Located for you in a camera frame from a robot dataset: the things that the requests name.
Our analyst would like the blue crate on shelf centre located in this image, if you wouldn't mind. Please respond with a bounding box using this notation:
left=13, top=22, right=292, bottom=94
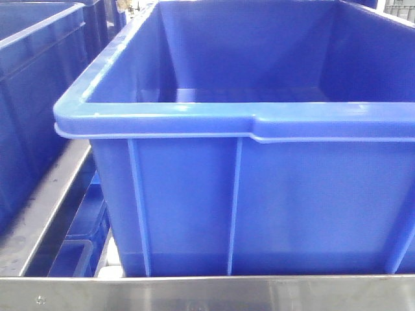
left=53, top=1, right=414, bottom=277

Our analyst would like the blue crate on shelf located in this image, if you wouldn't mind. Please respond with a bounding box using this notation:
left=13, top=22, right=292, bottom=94
left=0, top=0, right=127, bottom=233
left=53, top=1, right=414, bottom=277

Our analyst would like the blue crate on shelf left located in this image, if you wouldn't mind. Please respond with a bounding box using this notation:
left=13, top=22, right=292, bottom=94
left=0, top=0, right=127, bottom=233

